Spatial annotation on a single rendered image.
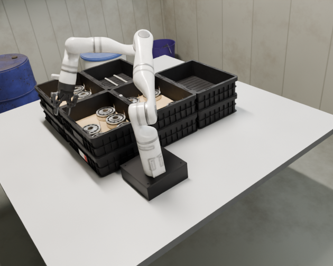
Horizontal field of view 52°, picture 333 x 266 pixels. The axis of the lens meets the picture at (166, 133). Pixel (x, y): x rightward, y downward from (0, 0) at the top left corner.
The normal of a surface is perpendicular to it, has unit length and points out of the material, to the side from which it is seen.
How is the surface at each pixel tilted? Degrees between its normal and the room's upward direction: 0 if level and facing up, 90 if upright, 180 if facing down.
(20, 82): 90
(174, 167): 4
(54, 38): 90
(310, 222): 0
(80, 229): 0
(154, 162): 89
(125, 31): 90
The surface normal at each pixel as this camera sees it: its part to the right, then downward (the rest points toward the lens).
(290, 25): -0.79, 0.39
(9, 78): 0.61, 0.38
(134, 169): -0.16, -0.82
